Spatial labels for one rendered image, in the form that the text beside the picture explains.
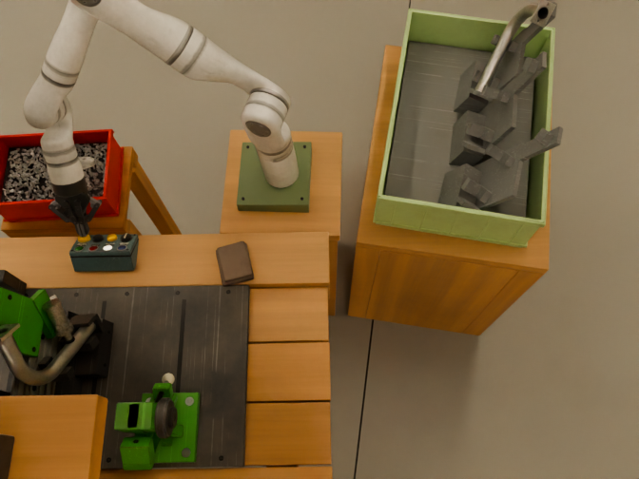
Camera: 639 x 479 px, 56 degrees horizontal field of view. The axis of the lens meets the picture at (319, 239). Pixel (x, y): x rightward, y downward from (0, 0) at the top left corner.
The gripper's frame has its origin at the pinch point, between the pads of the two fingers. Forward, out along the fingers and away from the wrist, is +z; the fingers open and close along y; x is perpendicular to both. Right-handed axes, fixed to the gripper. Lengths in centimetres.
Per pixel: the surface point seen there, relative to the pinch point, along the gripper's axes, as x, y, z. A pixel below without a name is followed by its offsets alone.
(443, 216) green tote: 6, 90, 3
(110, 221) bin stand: 16.0, 0.6, 7.7
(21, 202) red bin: 9.5, -18.4, -2.6
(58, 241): 2.3, -8.2, 5.0
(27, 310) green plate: -30.2, -1.6, 0.9
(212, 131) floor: 127, 10, 28
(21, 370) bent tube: -42.5, 0.8, 5.7
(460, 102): 36, 99, -16
